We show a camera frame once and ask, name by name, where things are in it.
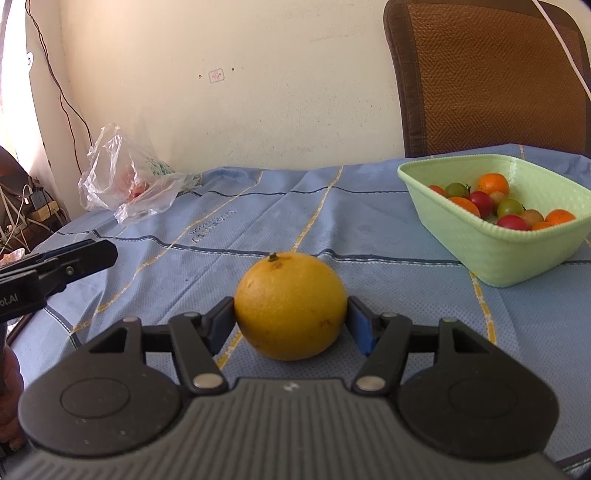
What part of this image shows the thin black wall cable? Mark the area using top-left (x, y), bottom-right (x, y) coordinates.
top-left (25, 0), bottom-right (94, 155)

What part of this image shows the person's left hand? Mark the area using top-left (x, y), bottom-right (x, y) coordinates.
top-left (0, 346), bottom-right (27, 454)

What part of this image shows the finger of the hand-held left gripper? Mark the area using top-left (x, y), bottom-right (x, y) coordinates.
top-left (37, 239), bottom-right (119, 297)
top-left (27, 239), bottom-right (99, 266)

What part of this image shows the clear plastic bag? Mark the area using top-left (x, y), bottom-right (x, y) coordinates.
top-left (77, 123), bottom-right (202, 226)

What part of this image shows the large yellow citrus fruit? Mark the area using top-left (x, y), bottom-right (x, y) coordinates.
top-left (234, 252), bottom-right (348, 362)

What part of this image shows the thin white cable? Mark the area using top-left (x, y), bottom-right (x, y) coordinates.
top-left (531, 0), bottom-right (591, 101)

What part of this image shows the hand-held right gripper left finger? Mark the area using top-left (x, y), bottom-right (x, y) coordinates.
top-left (89, 296), bottom-right (236, 394)

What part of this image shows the light green plastic bowl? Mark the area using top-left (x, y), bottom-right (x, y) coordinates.
top-left (397, 154), bottom-right (591, 288)

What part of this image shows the brown rounded object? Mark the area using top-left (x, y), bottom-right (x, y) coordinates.
top-left (0, 146), bottom-right (29, 188)

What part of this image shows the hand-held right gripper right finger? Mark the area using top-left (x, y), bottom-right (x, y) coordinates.
top-left (346, 295), bottom-right (491, 394)

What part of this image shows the brown woven chair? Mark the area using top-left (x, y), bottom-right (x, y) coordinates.
top-left (383, 0), bottom-right (591, 158)

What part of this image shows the blue checked cloth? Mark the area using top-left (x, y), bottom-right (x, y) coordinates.
top-left (9, 143), bottom-right (591, 477)

